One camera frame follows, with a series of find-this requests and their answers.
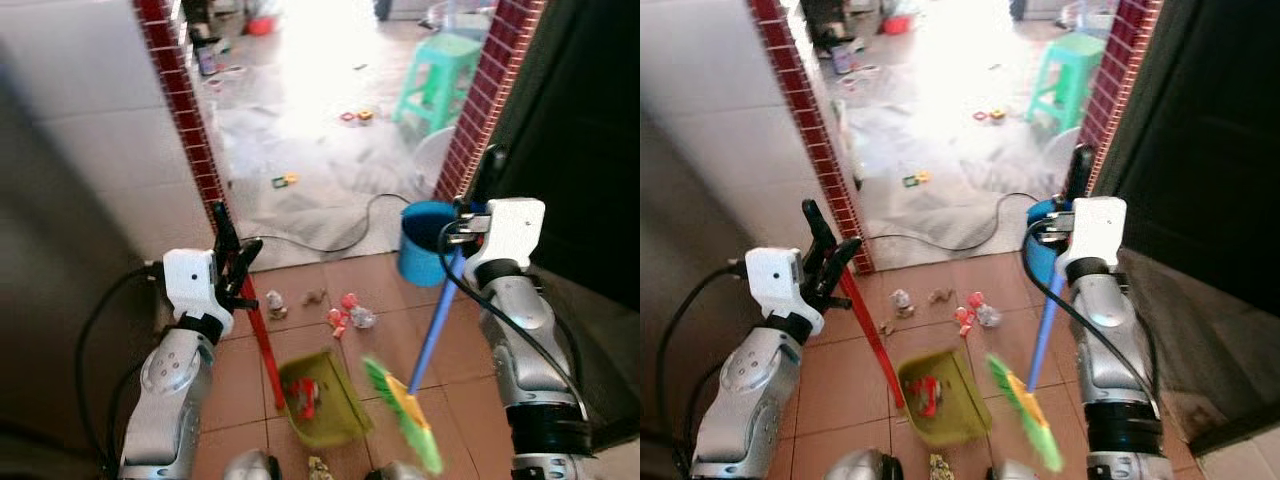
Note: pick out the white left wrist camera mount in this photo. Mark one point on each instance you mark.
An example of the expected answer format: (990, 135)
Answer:
(190, 280)
(775, 278)

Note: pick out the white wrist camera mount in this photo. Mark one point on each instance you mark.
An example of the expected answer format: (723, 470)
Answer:
(1095, 230)
(512, 232)
(775, 278)
(190, 280)

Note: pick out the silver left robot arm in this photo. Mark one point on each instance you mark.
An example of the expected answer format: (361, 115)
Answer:
(745, 390)
(170, 385)

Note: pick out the blue plastic bucket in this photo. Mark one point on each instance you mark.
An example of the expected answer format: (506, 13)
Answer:
(418, 255)
(1037, 262)

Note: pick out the red plastic basin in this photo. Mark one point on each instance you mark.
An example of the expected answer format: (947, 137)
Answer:
(896, 25)
(260, 25)

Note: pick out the silver left robot knee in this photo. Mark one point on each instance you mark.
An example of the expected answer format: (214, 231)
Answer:
(865, 467)
(250, 467)

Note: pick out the green plastic stool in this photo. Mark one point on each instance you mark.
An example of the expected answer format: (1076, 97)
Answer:
(1075, 55)
(445, 55)

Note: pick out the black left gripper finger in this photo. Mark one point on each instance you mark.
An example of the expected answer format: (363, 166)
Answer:
(247, 268)
(225, 235)
(817, 235)
(843, 265)

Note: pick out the dark door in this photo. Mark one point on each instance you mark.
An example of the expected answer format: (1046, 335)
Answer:
(1200, 120)
(580, 120)

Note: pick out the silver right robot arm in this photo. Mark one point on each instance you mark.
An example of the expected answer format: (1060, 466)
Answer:
(525, 340)
(1115, 340)

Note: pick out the brown litter scrap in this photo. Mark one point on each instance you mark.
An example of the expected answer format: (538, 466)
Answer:
(315, 297)
(940, 296)

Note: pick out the crumpled clear plastic scrap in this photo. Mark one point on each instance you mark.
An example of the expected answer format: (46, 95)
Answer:
(275, 305)
(901, 303)

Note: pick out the red litter piece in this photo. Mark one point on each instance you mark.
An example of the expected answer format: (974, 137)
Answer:
(925, 395)
(305, 398)

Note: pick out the red white wrapper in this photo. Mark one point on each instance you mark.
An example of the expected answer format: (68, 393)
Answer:
(340, 318)
(966, 315)

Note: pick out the silver right robot knee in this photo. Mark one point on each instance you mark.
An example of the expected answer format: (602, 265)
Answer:
(1012, 471)
(398, 471)

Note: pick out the white round basin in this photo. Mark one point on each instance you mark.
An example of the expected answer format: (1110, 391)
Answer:
(432, 160)
(1062, 155)

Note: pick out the dark plastic bottle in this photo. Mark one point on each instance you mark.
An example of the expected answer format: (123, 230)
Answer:
(842, 58)
(208, 60)

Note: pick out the red and yellow small items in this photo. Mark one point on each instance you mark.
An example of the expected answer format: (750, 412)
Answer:
(357, 116)
(991, 116)

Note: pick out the silver robot knee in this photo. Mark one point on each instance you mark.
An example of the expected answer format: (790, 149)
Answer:
(398, 471)
(865, 467)
(1012, 471)
(250, 467)

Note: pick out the yellowish litter clump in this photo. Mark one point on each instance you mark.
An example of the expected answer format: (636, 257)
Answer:
(938, 467)
(319, 468)

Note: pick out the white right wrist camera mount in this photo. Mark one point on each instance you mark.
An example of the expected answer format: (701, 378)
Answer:
(512, 232)
(1095, 230)

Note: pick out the green yellow small box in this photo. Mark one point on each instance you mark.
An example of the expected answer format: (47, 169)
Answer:
(286, 180)
(917, 179)

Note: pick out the clear plastic bag scrap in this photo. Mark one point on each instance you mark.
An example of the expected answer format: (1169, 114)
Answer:
(990, 315)
(364, 317)

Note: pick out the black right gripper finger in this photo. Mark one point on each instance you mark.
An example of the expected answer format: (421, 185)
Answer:
(1080, 172)
(490, 175)

